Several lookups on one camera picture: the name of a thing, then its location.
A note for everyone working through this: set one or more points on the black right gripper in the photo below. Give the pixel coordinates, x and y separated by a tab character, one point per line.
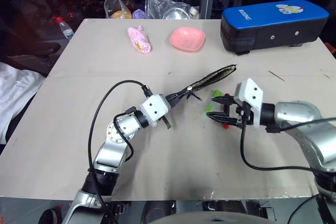
241	112

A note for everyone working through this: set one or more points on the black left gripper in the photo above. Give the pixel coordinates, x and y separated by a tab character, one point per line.
171	100

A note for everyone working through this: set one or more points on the black grid pouch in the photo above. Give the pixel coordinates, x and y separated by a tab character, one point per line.
212	77

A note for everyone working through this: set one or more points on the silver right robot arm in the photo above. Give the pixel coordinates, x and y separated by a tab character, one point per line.
296	113

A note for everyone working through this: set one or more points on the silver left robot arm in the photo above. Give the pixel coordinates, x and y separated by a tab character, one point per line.
109	155

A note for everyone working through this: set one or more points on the green highlighter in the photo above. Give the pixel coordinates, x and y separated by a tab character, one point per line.
212	108

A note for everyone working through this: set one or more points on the red marker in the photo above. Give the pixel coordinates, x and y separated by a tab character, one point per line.
225	127

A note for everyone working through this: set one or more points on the clear plastic zip bag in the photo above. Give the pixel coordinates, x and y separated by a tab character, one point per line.
115	1

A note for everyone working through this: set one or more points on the pink plastic bowl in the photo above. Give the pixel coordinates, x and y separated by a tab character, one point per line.
186	39

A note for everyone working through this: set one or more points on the thin dark stick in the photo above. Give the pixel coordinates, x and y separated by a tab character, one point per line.
276	75

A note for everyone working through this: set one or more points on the pink soft toy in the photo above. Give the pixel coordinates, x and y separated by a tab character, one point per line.
139	39

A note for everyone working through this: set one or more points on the shiny metal bowl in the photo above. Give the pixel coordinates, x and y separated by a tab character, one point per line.
176	14

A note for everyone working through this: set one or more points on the small white bottle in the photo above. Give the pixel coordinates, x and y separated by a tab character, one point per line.
194	12

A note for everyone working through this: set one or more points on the purple object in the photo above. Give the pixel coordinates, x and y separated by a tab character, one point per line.
138	14

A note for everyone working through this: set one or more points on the crumpled clear plastic bag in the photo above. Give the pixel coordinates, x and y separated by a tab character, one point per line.
157	1

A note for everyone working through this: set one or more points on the yellow round object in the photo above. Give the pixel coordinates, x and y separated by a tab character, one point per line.
120	15

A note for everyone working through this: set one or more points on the blue and black padded box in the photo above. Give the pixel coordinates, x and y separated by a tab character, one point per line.
262	14

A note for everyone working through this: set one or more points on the grey rounded robot body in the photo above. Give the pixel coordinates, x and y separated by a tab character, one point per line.
204	219

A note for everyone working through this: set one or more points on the clear bottle with red cap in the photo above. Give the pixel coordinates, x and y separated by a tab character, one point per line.
65	30

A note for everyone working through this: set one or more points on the black chair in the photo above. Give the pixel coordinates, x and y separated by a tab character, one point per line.
26	56

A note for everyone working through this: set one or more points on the white cloth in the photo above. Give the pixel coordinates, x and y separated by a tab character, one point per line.
15	90

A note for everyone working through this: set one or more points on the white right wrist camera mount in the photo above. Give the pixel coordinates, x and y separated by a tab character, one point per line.
252	95

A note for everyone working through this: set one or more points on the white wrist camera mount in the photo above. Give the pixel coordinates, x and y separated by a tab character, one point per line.
153	108
252	95

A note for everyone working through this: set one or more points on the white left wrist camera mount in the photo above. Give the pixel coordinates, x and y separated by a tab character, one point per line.
153	108

